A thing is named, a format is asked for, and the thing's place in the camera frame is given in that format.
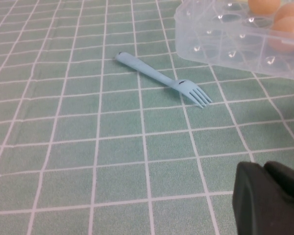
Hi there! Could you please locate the clear plastic egg box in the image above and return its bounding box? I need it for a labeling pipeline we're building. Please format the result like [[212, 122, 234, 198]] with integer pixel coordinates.
[[173, 0, 294, 84]]

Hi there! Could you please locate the blue plastic fork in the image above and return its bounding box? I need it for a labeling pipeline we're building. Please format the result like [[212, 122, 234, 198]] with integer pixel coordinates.
[[115, 51, 214, 109]]

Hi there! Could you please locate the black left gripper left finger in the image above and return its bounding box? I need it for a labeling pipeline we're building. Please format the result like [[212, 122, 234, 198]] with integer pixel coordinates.
[[232, 161, 294, 235]]

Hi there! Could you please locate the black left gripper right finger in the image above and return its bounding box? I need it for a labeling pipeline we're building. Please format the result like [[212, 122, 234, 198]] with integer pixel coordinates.
[[264, 161, 294, 209]]

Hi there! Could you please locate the green checked tablecloth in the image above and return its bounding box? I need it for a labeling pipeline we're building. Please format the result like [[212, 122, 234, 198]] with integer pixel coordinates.
[[0, 0, 294, 235]]

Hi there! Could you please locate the orange egg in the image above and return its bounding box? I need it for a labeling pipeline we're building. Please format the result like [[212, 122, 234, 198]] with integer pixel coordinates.
[[273, 1, 294, 24], [247, 0, 281, 15], [268, 16, 294, 53]]

